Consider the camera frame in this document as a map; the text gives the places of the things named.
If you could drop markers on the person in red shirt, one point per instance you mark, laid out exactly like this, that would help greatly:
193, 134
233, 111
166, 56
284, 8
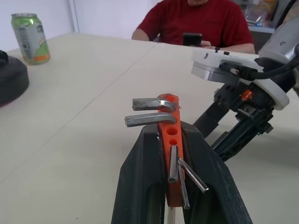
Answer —
194, 18

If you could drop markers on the black round base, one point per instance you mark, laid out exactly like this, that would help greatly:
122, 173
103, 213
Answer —
11, 79

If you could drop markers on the medium silver hex key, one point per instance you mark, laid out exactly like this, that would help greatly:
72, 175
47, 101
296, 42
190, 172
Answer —
173, 163

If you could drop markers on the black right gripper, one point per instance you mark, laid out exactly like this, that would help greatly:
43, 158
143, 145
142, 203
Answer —
254, 109

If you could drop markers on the colourful packaged goods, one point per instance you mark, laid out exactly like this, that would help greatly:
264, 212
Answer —
261, 11

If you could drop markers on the person's left hand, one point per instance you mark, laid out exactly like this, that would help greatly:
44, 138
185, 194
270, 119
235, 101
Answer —
208, 44

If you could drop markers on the orange hex key holder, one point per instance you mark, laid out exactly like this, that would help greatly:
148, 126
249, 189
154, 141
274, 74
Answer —
166, 145

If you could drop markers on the green soda can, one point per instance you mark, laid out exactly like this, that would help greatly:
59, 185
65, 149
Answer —
31, 39

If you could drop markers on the thin silver hex key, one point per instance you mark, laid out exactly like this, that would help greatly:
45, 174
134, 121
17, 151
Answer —
183, 189

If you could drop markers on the black smartphone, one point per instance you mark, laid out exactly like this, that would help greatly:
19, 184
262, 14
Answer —
192, 39

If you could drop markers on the largest silver hex key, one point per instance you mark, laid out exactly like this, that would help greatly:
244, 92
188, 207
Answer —
149, 103

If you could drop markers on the small silver hex key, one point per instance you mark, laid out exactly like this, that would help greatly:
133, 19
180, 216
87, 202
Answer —
193, 175

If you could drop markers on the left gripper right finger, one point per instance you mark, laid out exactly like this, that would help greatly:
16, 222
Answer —
217, 200

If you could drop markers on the large silver hex key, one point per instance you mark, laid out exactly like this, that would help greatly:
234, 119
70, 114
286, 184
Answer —
149, 119

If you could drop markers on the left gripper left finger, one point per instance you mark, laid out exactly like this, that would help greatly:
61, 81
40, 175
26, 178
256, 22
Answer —
137, 177

